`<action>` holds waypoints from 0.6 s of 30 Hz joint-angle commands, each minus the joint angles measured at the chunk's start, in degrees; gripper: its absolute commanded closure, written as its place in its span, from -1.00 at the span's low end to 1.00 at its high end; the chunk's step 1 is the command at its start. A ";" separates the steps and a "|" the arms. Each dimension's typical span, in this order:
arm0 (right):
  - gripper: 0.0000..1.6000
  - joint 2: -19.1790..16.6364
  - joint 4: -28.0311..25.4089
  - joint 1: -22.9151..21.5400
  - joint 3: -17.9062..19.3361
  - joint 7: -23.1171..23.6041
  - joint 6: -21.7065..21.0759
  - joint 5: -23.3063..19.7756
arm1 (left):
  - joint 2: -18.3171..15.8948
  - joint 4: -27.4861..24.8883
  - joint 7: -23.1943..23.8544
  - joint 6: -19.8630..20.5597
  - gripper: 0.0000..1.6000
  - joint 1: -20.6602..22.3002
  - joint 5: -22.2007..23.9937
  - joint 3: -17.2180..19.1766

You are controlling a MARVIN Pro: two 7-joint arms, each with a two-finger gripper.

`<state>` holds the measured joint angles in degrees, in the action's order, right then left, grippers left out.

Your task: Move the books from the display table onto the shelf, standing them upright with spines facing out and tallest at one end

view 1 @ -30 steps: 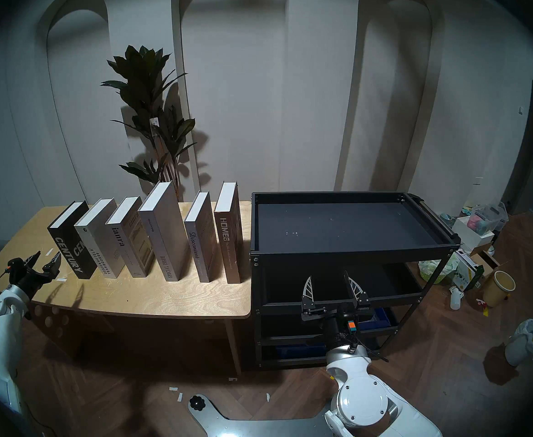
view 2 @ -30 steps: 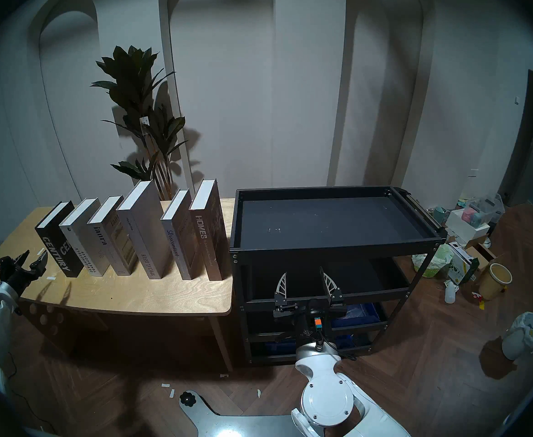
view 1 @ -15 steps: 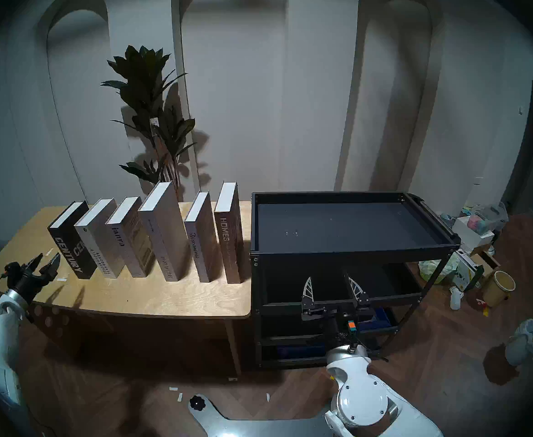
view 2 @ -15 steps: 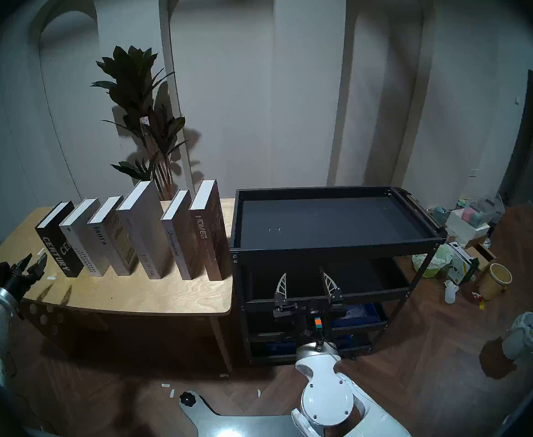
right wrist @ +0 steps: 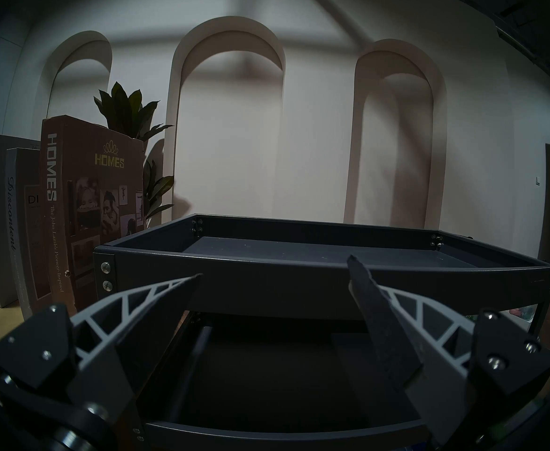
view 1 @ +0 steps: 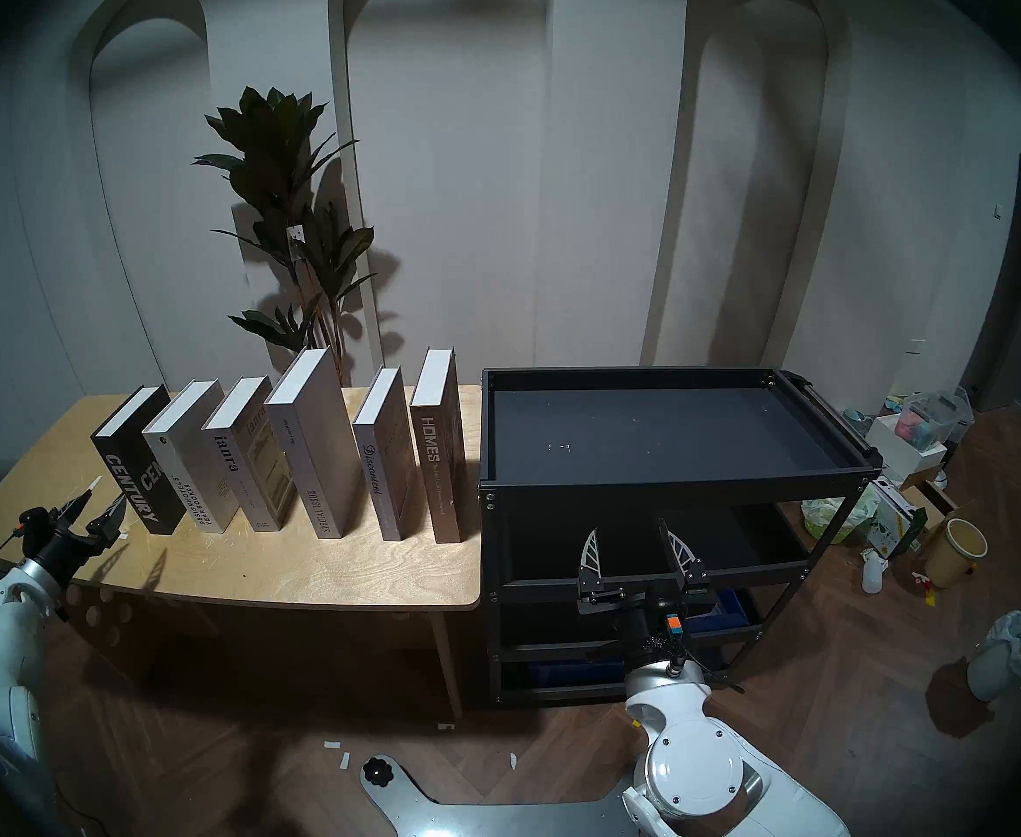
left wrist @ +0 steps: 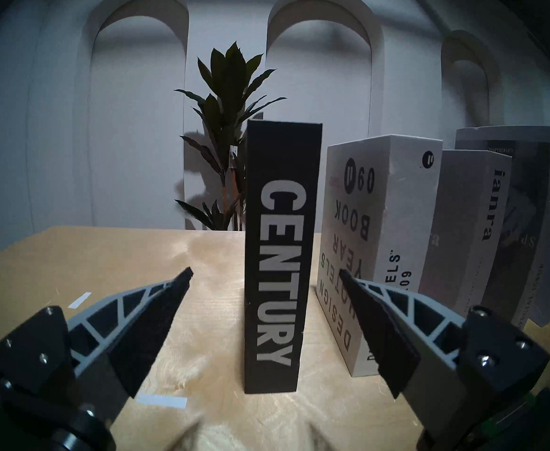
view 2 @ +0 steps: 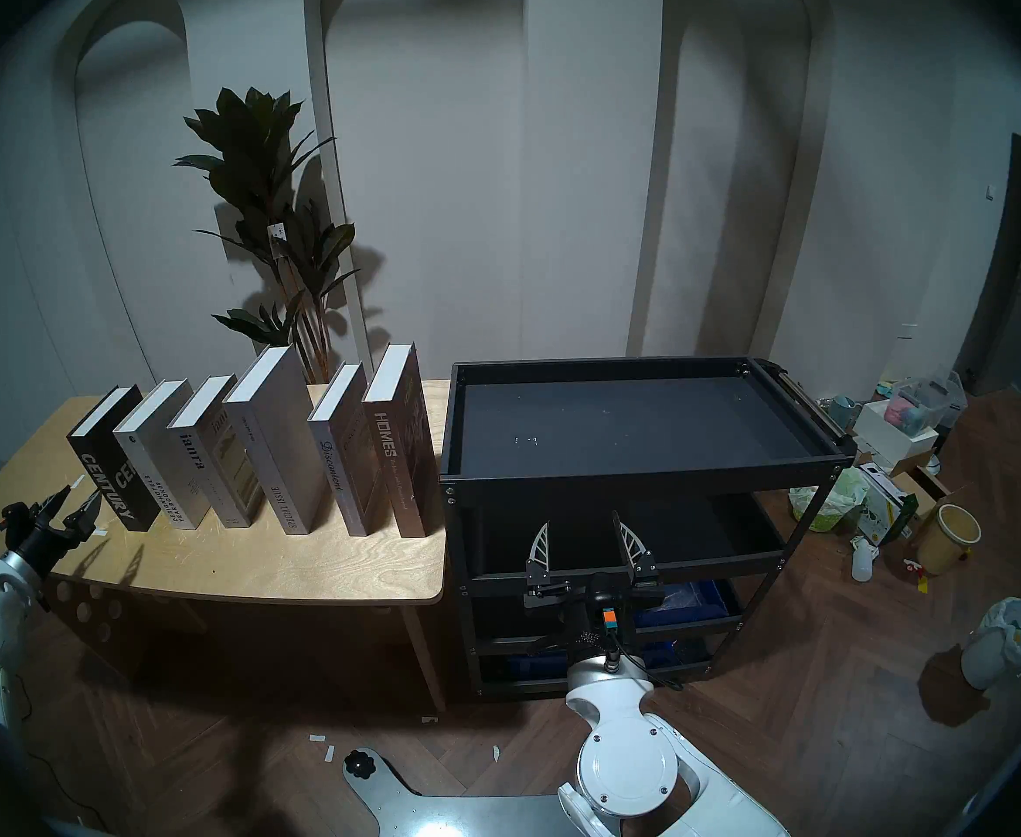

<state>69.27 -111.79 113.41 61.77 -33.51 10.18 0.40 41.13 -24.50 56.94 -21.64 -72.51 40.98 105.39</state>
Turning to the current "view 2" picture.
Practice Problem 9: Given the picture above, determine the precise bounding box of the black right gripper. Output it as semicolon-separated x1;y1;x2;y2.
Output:
523;511;660;655

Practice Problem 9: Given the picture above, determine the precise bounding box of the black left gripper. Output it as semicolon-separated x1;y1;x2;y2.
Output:
7;484;102;572

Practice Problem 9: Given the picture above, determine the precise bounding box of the black CENTURY book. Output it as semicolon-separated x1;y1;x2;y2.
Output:
66;385;163;532

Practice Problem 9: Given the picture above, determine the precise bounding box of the black metal shelf cart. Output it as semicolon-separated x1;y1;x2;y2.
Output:
438;357;858;701

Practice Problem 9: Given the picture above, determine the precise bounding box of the light wooden display table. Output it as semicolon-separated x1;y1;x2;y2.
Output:
0;379;450;714

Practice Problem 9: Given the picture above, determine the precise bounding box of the blue bin with clear bag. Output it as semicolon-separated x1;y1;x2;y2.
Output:
633;581;729;629

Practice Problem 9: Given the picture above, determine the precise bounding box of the silver book small black lettering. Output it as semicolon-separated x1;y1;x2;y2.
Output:
113;379;215;530

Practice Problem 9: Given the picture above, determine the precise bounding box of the blue plastic bin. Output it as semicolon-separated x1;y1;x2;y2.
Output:
506;652;574;681

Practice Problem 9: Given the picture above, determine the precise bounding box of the grey iaura book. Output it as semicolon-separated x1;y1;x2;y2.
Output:
167;375;265;528

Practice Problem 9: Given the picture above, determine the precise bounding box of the large grey SPECIAL ISSUE book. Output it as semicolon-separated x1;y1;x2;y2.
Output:
222;345;333;536

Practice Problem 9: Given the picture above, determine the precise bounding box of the brown HOMES book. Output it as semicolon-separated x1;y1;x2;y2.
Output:
362;343;442;538

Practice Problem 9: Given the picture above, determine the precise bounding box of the green plastic bag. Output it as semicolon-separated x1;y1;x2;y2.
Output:
790;467;869;533

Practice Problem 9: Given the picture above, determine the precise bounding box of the grey Discontent book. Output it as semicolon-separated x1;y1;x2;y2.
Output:
307;362;389;537

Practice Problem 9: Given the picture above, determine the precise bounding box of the green and white carton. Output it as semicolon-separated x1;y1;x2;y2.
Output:
857;463;919;546

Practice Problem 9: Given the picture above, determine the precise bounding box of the white cardboard box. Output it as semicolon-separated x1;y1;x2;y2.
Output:
853;399;939;466

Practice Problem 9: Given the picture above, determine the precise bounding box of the brown cardboard box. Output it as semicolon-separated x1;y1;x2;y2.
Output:
890;469;952;518

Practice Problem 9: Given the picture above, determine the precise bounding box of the yellow plastic bucket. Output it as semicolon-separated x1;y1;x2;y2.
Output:
914;504;982;576

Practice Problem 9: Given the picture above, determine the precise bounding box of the clear plastic storage container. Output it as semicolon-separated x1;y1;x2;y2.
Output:
884;371;967;438

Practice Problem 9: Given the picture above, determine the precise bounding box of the tall green potted plant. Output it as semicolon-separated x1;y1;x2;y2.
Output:
173;87;361;384

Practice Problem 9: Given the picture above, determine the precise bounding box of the white trash bin with bag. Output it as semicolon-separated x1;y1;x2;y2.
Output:
961;597;1021;690

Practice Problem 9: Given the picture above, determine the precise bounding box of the dark grey door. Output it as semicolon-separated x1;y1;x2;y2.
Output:
955;120;1021;396

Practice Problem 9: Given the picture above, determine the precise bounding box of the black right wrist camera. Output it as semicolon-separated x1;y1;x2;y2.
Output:
592;572;626;631

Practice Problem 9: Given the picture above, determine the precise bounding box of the grey metal robot base plate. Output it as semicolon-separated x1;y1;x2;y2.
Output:
342;748;616;837

